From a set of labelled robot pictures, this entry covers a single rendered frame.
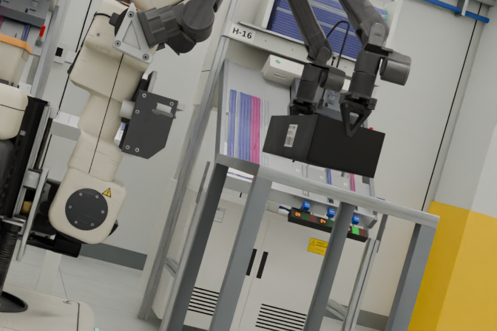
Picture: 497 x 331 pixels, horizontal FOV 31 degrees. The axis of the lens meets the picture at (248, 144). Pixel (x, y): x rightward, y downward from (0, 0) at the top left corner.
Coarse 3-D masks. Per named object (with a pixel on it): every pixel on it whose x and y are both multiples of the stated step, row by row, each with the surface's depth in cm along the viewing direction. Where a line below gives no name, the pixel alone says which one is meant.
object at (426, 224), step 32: (224, 160) 258; (256, 192) 207; (320, 192) 209; (352, 192) 211; (256, 224) 207; (416, 224) 216; (192, 256) 271; (416, 256) 214; (192, 288) 271; (224, 288) 206; (320, 288) 278; (416, 288) 214; (224, 320) 206; (320, 320) 278
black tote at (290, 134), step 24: (288, 120) 246; (312, 120) 219; (336, 120) 216; (264, 144) 270; (288, 144) 238; (312, 144) 215; (336, 144) 216; (360, 144) 217; (336, 168) 223; (360, 168) 217
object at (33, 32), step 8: (48, 16) 382; (8, 24) 369; (16, 24) 371; (24, 24) 373; (32, 24) 375; (48, 24) 378; (0, 32) 364; (8, 32) 366; (16, 32) 368; (32, 32) 372; (32, 40) 368; (40, 48) 367
